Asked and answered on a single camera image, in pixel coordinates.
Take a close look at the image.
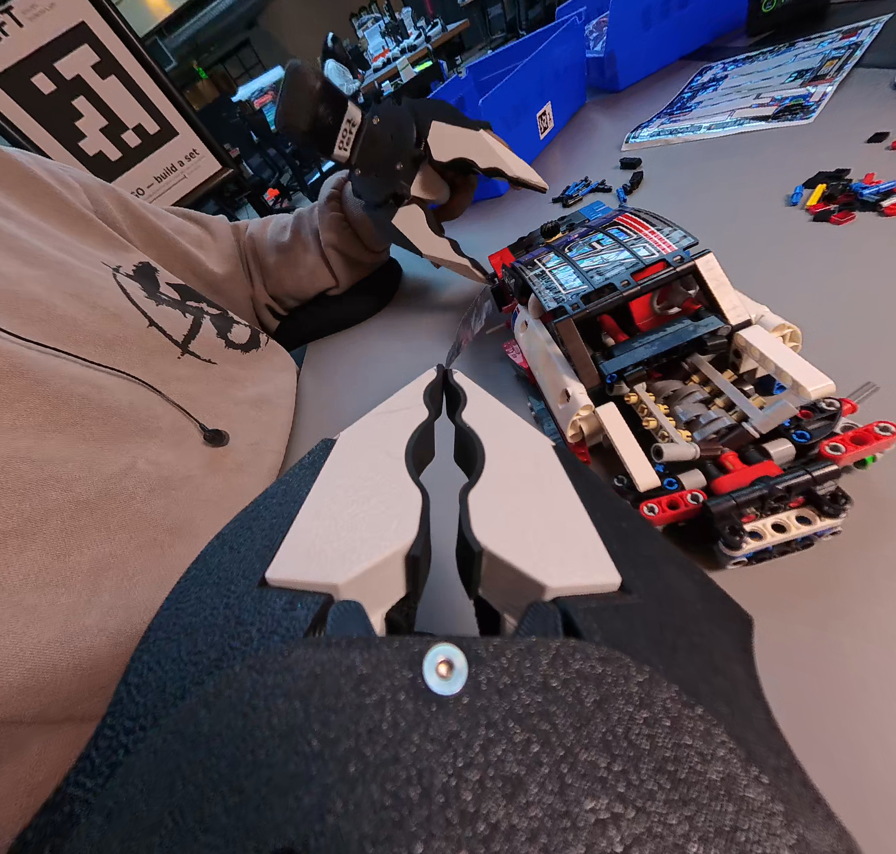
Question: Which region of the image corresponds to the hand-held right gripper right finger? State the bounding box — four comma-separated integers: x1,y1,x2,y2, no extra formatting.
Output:
448,369,624,635

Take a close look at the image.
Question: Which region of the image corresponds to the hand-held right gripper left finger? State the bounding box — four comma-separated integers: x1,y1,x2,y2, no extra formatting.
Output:
265,366,447,635

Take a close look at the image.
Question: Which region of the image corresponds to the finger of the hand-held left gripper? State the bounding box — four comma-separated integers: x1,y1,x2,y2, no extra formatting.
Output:
422,119,552,194
391,205,492,285

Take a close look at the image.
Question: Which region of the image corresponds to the clear plastic bag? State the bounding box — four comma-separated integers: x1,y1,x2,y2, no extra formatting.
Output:
444,285,496,373

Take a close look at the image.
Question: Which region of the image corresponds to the lego race car model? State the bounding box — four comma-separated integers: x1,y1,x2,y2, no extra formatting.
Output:
485,199,896,572

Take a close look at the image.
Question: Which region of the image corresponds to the lego sticker sheet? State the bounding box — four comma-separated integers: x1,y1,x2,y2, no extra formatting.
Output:
621,14,895,152

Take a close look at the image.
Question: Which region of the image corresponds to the person's left forearm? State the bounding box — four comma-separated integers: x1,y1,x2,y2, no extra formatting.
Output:
231,168,394,317

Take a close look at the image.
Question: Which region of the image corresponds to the pile of small lego pieces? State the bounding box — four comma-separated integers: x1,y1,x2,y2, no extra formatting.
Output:
789,130,896,226

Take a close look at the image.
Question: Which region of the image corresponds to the person's left hand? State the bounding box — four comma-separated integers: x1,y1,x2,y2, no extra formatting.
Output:
433,173,485,223

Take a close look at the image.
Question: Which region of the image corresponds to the blue bin with tag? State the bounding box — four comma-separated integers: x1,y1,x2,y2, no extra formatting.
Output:
429,10,590,201

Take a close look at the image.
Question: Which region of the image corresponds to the cluster of blue black pins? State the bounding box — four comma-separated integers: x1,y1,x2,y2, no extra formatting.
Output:
551,156,645,209

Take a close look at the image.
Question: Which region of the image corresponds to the wooden work table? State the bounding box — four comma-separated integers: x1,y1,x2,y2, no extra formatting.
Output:
349,0,471,65

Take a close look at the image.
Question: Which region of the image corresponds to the black padded armrest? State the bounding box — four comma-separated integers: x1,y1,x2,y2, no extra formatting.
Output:
268,259,405,352

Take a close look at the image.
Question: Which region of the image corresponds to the person's torso in beige hoodie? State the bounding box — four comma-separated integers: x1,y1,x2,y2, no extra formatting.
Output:
0,147,303,753

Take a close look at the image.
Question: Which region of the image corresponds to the framed marker sign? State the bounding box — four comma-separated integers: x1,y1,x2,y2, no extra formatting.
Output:
0,0,237,208

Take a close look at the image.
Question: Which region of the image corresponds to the black earbud cable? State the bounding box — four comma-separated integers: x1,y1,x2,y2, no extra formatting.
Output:
0,325,231,448

